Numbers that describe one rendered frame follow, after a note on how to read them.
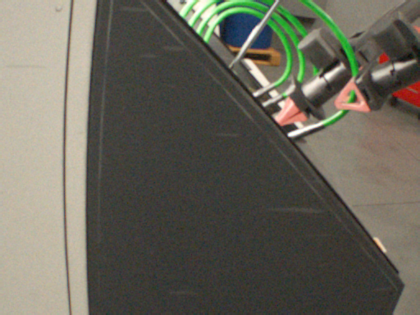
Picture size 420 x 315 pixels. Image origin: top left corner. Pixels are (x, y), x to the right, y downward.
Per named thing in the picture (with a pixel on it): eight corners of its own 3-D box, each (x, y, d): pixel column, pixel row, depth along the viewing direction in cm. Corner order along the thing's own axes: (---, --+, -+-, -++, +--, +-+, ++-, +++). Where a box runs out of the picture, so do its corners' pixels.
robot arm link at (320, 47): (380, 50, 103) (358, 52, 112) (345, 8, 100) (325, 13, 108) (347, 89, 102) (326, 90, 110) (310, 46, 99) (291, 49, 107)
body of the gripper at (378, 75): (353, 82, 90) (385, 66, 84) (368, 61, 97) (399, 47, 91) (372, 113, 91) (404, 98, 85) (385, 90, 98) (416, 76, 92)
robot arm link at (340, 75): (361, 79, 103) (357, 70, 108) (340, 54, 101) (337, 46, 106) (335, 99, 106) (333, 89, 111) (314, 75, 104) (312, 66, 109)
